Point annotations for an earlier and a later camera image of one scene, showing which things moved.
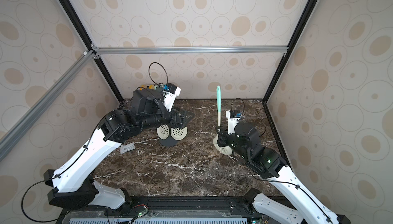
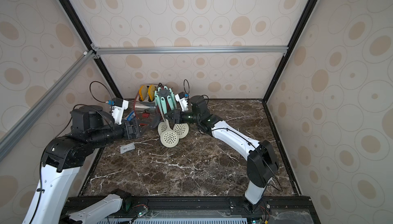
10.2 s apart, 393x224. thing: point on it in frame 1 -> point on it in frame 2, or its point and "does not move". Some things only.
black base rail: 219,209 does not move
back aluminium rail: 184,49 does not move
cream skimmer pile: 162,132 does not move
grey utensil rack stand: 169,141 -> 165,102
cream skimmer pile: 226,150 -> 169,138
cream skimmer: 178,133 does not move
